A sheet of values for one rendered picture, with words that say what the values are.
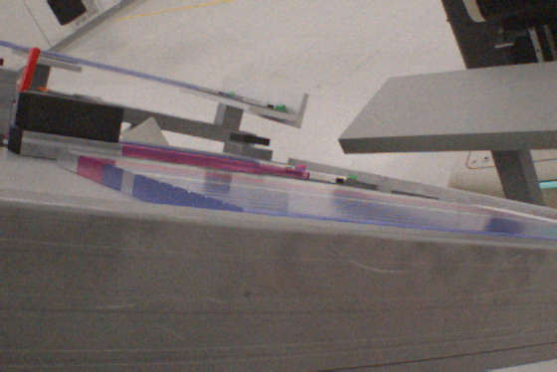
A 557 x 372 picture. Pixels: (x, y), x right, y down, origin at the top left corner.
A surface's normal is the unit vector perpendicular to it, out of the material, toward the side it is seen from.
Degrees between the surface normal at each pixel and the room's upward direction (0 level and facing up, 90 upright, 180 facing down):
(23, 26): 90
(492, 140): 90
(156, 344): 90
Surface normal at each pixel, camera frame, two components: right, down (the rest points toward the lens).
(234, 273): 0.59, 0.15
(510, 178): -0.55, 0.62
